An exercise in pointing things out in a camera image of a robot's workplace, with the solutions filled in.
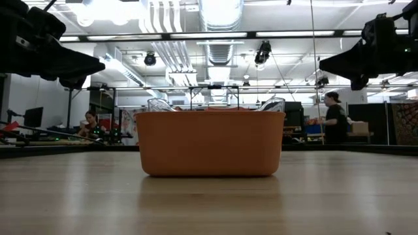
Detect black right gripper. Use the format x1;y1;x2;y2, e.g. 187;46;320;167
319;32;418;91

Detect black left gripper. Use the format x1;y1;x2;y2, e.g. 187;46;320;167
0;19;106;89

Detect white pillar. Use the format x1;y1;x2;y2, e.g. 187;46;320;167
339;87;369;116

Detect person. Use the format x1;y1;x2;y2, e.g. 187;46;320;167
77;110;106;138
318;91;349;144

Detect black partition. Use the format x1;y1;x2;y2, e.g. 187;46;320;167
347;102;389;145

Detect cardboard box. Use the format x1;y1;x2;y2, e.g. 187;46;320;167
349;121;370;134

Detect black monitor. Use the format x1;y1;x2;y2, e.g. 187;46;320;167
23;106;44;129

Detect blue storage bin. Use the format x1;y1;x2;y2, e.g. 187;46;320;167
305;123;323;134

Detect black cabinet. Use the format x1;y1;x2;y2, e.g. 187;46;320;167
280;101;305;129

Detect patterned rug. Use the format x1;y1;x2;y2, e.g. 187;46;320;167
391;102;418;146

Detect floral cloth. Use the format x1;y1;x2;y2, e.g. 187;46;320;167
120;108;140;146

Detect clear packets inside bin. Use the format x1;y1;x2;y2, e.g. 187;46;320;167
147;96;287;112

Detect black overhead crossbar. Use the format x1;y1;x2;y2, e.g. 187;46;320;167
58;29;363;42

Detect white ceiling pipes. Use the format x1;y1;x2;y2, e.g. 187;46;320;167
138;0;199;74

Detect orange plastic bin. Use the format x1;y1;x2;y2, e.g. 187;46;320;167
135;110;287;178

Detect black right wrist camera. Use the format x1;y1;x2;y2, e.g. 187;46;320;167
361;12;398;43

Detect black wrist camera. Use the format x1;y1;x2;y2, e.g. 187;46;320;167
361;12;398;43
31;6;66;42

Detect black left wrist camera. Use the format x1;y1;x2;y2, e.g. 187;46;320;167
31;6;66;42

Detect black aluminium table frame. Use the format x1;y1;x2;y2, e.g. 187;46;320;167
0;120;418;159

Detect black background frame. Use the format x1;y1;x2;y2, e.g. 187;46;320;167
65;83;418;131

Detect silver ventilation duct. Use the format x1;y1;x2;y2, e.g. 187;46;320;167
198;0;245;102

